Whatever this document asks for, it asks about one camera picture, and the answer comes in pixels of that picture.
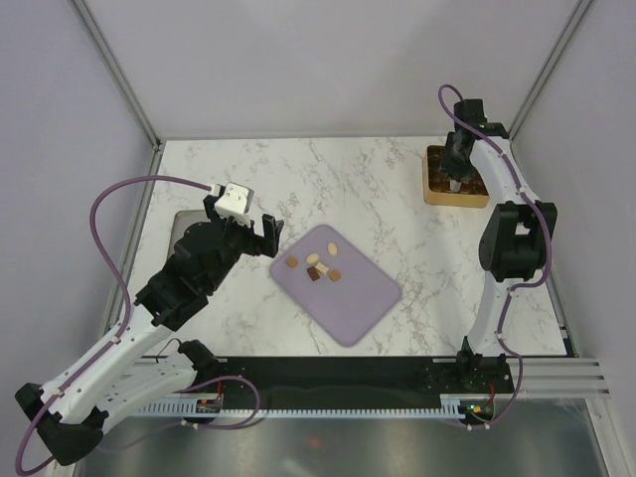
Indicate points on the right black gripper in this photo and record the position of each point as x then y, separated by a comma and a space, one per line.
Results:
463, 171

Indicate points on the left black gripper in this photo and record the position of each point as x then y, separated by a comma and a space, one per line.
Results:
257, 245

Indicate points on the metal tongs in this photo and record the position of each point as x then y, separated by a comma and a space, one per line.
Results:
455, 186

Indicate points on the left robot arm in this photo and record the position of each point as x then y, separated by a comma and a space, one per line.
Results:
73, 412

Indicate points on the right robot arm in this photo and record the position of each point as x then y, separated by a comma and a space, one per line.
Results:
515, 250

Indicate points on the gold chocolate box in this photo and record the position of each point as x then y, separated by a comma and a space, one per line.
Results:
436, 186

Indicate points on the caramel square chocolate left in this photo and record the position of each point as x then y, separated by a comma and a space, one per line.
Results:
293, 261

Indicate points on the caramel square chocolate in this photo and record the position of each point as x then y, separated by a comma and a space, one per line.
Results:
293, 261
334, 274

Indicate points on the white rectangular chocolate lower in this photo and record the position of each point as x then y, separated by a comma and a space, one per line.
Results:
322, 268

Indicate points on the brown rectangular chocolate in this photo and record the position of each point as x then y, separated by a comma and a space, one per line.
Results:
313, 273

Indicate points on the caramel square chocolate right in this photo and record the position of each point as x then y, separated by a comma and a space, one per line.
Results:
334, 274

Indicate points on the lavender tray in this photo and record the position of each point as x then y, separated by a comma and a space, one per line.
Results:
346, 309

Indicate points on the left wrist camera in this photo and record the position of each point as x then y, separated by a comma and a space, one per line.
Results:
233, 202

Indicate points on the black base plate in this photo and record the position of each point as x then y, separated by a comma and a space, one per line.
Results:
362, 382

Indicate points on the white cable duct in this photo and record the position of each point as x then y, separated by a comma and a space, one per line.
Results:
449, 407

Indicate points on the right aluminium frame post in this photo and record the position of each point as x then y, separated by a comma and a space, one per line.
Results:
563, 40

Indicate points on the aluminium frame post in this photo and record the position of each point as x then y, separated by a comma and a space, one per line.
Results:
563, 40
115, 70

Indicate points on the aluminium rail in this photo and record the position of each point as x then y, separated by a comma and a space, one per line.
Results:
549, 377

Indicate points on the left aluminium frame post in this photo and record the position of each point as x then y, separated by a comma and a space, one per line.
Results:
115, 70

